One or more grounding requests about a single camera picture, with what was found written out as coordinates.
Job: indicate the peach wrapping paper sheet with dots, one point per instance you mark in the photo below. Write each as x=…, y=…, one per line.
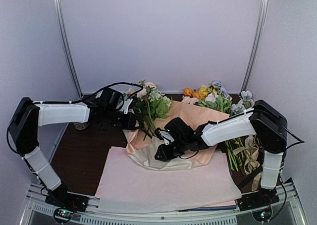
x=194, y=116

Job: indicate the right aluminium frame post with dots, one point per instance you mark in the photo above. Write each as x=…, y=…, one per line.
x=256, y=43

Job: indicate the pink flower long stem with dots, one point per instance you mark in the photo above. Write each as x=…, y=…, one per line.
x=141, y=106

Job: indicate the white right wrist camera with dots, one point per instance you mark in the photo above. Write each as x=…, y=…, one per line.
x=164, y=135

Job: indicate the left aluminium frame post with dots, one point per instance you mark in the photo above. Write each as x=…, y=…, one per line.
x=66, y=47

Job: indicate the grey-white wrapping paper sheet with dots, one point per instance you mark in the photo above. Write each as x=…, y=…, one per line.
x=142, y=152

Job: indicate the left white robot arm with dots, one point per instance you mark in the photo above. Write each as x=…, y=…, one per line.
x=31, y=118

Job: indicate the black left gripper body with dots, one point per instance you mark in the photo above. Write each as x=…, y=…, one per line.
x=120, y=123

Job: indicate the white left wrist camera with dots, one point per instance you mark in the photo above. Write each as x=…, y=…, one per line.
x=126, y=105

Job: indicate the aluminium frame post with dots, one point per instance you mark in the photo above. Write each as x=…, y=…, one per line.
x=256, y=43
x=66, y=47

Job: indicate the pile of fake flowers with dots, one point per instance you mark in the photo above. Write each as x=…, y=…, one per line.
x=216, y=97

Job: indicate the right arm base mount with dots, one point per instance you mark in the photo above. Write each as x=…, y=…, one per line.
x=259, y=204

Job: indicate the white hydrangea green leaf bunch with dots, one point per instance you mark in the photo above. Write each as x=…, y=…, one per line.
x=161, y=106

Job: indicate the stack of pastel paper sheets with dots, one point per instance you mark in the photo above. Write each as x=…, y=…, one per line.
x=126, y=187

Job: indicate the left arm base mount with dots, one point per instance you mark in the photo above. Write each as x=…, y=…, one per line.
x=65, y=210

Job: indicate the front aluminium rail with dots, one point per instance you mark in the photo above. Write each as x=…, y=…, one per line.
x=287, y=211

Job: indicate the beige ribbon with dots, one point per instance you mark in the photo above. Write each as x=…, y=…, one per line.
x=246, y=150

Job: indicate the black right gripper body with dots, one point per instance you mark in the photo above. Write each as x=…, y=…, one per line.
x=181, y=147

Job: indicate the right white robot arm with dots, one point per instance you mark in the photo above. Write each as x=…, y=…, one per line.
x=261, y=120

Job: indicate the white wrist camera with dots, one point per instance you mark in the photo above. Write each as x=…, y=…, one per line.
x=164, y=135
x=126, y=105

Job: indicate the patterned mug with yellow inside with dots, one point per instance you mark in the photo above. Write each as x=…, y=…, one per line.
x=80, y=126

